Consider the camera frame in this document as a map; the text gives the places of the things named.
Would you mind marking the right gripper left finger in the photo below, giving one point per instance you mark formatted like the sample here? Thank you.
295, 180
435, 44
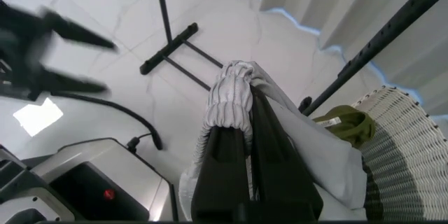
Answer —
220, 182

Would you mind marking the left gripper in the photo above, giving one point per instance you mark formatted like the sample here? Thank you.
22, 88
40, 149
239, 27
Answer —
21, 52

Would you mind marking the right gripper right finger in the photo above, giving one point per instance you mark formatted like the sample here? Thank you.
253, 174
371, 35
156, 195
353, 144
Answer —
280, 175

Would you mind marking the pale grey shorts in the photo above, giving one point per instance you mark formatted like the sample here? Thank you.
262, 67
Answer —
325, 157

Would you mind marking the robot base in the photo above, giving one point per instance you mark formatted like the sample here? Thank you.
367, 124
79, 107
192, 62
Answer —
105, 161

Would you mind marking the white laundry basket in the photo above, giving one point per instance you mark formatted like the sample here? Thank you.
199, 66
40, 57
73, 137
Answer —
402, 154

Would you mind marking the black clothes rack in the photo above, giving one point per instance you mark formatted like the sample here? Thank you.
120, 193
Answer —
385, 35

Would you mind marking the olive green garment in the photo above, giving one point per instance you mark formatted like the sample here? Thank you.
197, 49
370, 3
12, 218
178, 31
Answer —
350, 126

